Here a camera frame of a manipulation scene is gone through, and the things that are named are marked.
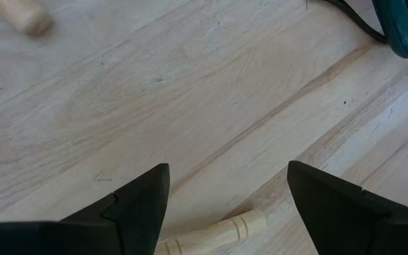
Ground green handled pruning shears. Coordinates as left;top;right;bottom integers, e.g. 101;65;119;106
305;0;408;60

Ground silver trowel with wooden handle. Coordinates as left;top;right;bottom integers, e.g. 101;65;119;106
0;0;53;37

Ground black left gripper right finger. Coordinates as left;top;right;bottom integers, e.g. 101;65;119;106
287;160;408;255

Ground wooden handled hand rake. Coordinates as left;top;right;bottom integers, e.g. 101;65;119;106
154;208;268;255

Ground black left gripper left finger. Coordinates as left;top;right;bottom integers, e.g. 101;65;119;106
0;162;171;255

